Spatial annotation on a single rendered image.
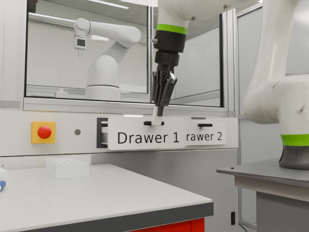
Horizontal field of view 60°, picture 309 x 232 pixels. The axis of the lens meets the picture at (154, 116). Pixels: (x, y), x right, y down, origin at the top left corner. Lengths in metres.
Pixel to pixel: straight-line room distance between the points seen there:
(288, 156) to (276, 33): 0.42
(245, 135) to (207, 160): 1.47
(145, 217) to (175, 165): 0.74
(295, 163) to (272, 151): 1.75
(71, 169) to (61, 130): 0.29
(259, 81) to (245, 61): 1.83
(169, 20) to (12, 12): 0.53
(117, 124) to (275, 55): 0.56
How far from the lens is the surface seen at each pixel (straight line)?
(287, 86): 0.80
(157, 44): 0.81
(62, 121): 0.99
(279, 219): 0.81
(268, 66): 0.96
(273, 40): 1.00
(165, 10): 0.81
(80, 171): 0.73
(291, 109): 0.79
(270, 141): 2.54
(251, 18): 2.84
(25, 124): 0.98
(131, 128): 0.89
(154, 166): 1.11
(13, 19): 1.04
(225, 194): 1.34
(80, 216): 0.41
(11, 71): 1.00
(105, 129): 0.97
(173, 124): 0.97
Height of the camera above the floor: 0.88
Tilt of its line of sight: 3 degrees up
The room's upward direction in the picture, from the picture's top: straight up
